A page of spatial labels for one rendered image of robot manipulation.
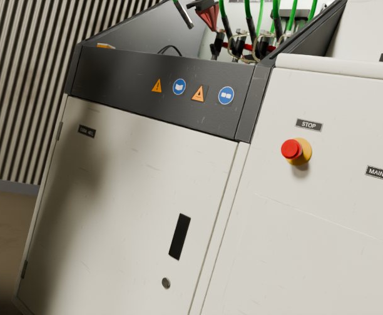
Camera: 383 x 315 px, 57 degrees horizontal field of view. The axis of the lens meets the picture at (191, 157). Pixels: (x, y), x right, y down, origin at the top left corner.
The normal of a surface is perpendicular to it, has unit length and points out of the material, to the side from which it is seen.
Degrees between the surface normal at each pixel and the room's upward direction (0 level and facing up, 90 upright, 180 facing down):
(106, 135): 90
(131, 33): 90
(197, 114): 90
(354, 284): 90
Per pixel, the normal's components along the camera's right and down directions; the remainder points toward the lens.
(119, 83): -0.60, -0.11
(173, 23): 0.76, 0.26
